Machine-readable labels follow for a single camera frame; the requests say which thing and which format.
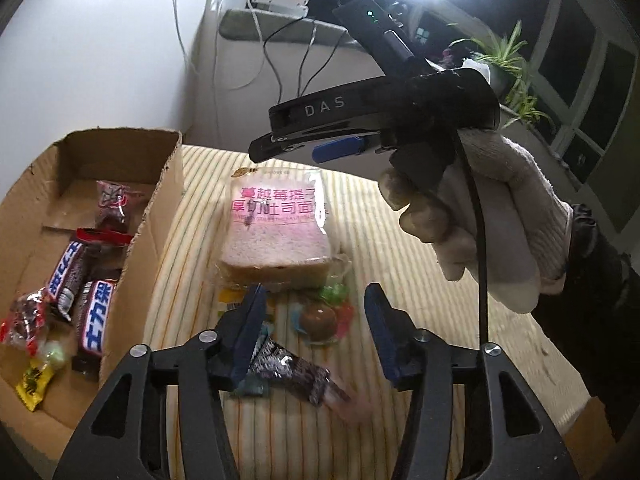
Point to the yellow candy packet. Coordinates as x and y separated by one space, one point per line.
33 385

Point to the brown cardboard box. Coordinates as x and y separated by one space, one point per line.
55 196

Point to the yellow jelly cup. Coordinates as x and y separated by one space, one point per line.
228 299

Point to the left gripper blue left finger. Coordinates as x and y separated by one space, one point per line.
248 318

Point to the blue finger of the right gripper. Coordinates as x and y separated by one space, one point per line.
336 149
271 146

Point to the pink candy packet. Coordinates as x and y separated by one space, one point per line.
348 405

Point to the green wafer packet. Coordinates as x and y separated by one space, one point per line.
53 354

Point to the braised egg clear pack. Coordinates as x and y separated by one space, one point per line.
320 324

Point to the Snickers bar brown wrapper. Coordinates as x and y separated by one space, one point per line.
87 249

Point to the red dates clear bag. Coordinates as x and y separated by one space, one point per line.
116 203

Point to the striped yellow tablecloth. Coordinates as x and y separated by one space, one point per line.
279 436

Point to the white power strip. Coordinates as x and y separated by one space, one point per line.
279 0

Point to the bagged toast bread pink label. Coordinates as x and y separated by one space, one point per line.
278 231

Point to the white wardrobe panel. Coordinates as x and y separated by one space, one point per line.
68 65

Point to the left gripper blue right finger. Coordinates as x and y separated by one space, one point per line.
392 332

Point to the white gloved right hand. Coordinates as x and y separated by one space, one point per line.
492 213

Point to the potted spider plant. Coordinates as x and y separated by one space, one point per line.
508 74

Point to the teal mint candy packet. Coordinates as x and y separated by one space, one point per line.
254 386

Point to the black patterned snack bar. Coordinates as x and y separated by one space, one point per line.
281 367

